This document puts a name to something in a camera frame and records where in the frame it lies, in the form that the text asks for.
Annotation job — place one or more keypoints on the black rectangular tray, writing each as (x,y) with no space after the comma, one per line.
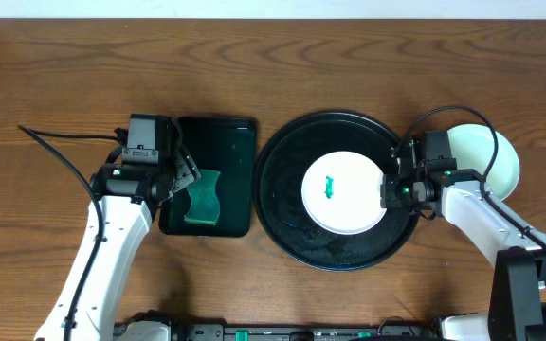
(227,145)

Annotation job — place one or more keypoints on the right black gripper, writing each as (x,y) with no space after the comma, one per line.
(389,197)

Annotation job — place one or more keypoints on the black round tray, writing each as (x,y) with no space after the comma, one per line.
(278,175)

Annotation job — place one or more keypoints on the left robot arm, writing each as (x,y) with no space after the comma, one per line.
(126,196)

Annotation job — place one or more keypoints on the mint green plate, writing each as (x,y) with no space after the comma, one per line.
(472,146)
(506,170)

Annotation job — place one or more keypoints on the mint green plate front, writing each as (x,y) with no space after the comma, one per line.
(472,146)

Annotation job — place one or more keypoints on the white pink plate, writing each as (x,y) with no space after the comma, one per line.
(341,192)

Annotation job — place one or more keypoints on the green sponge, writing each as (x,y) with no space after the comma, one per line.
(205,206)

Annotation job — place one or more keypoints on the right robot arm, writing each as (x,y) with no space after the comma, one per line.
(515,249)

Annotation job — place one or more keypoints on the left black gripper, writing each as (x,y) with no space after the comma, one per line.
(178,170)

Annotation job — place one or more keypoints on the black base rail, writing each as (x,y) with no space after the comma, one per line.
(151,330)

